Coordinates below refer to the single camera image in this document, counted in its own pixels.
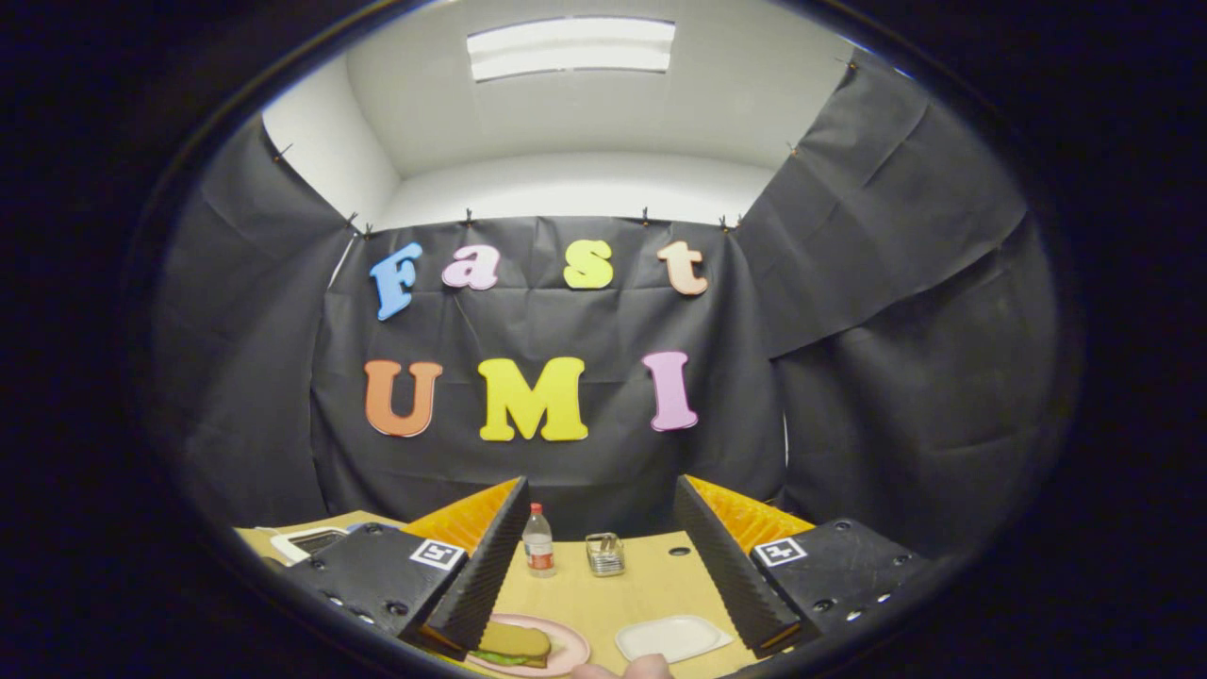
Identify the round pink plate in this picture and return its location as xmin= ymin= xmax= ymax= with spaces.
xmin=462 ymin=613 xmax=592 ymax=678

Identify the ceiling light panel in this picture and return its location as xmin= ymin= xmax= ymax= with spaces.
xmin=467 ymin=16 xmax=677 ymax=83

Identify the white toaster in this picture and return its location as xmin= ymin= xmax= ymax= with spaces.
xmin=271 ymin=526 xmax=352 ymax=565

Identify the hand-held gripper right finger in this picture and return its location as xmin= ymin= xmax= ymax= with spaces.
xmin=671 ymin=474 xmax=932 ymax=654

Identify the clear plastic water bottle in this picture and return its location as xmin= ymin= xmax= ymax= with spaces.
xmin=522 ymin=503 xmax=555 ymax=578

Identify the brown toasted bread slice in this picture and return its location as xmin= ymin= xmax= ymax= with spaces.
xmin=476 ymin=621 xmax=553 ymax=661

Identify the wire mesh utensil holder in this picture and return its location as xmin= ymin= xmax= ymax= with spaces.
xmin=586 ymin=533 xmax=626 ymax=577

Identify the white square plate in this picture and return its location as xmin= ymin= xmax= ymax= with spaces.
xmin=615 ymin=615 xmax=734 ymax=664

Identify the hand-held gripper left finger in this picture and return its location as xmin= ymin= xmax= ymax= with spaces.
xmin=281 ymin=476 xmax=532 ymax=659

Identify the green lettuce leaf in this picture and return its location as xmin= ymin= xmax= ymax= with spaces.
xmin=469 ymin=646 xmax=548 ymax=669

